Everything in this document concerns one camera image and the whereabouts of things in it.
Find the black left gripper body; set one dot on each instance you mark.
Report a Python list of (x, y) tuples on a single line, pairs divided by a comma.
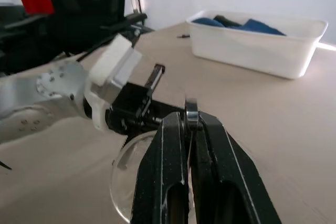
[(131, 108)]

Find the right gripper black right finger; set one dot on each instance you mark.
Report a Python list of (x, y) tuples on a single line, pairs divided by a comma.
[(225, 176)]

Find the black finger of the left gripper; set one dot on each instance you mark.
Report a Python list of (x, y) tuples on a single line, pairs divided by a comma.
[(155, 77), (166, 109)]

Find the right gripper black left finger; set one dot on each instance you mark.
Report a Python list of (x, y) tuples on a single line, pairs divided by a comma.
[(155, 176)]

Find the metal spoon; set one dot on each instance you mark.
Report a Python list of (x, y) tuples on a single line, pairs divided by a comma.
[(191, 110)]

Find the clear glass mug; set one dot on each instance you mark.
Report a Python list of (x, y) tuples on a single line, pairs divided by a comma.
[(126, 161)]

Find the small black screw bit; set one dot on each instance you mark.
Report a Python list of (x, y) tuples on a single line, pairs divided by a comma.
[(183, 36)]

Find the blue cloth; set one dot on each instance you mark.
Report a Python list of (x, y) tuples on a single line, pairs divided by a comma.
[(262, 27), (207, 21)]

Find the dark cloth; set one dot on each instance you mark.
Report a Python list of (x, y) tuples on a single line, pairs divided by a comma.
[(227, 21)]

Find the white plastic bin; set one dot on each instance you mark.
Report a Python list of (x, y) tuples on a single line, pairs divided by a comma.
[(252, 51)]

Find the black office chair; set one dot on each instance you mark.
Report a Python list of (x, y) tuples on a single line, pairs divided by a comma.
[(78, 11)]

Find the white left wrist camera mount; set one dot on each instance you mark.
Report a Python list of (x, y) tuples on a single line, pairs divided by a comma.
[(115, 61)]

